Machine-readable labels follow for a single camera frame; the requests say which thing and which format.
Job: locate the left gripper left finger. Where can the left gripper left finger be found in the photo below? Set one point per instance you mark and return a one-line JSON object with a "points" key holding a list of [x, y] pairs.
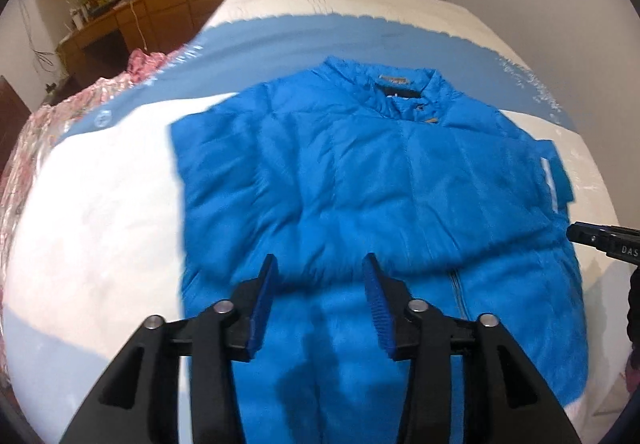
{"points": [[136, 398]]}

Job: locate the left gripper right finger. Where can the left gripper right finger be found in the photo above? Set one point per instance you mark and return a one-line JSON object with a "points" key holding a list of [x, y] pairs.
{"points": [[467, 378]]}

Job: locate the blue puffer jacket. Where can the blue puffer jacket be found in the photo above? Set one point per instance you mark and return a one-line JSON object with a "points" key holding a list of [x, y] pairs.
{"points": [[343, 160]]}

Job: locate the blue white striped blanket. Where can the blue white striped blanket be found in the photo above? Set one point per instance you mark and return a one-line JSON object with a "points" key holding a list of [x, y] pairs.
{"points": [[99, 245]]}

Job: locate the pink floral quilt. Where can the pink floral quilt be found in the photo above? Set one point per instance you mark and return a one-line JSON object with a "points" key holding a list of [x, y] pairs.
{"points": [[46, 126]]}

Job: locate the wooden desk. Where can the wooden desk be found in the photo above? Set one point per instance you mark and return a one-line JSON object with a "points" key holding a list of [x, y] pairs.
{"points": [[102, 48]]}

